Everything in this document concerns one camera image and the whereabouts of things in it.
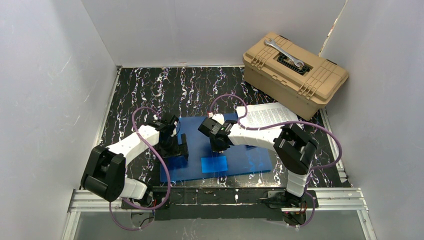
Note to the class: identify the blue plastic folder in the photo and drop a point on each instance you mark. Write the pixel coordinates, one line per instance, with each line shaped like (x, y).
(203, 163)

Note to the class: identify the aluminium frame rail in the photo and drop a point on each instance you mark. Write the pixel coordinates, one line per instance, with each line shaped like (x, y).
(329, 199)

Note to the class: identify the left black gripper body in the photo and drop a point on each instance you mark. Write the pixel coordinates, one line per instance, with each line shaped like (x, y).
(177, 151)

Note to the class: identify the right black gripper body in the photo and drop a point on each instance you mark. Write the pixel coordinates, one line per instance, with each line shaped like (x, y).
(218, 143)

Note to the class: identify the tan plastic toolbox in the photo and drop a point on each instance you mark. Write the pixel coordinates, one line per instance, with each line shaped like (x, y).
(305, 90)

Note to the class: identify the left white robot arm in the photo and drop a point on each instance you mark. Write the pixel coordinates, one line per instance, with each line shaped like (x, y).
(105, 171)

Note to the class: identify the silver open-end wrench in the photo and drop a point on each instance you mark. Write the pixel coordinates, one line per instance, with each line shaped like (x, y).
(295, 61)

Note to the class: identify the white printed paper files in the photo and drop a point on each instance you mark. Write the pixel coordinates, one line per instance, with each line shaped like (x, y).
(262, 115)

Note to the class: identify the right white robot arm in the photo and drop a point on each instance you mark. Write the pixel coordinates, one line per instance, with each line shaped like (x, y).
(293, 146)

